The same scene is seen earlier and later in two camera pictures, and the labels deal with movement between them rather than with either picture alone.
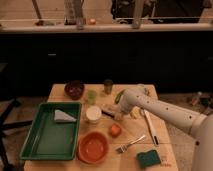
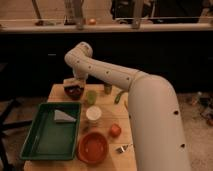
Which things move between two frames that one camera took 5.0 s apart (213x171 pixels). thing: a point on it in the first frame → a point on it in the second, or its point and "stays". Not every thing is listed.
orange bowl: [92, 147] stays
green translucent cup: [91, 95] stays
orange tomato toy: [115, 130] stays
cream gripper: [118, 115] → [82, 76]
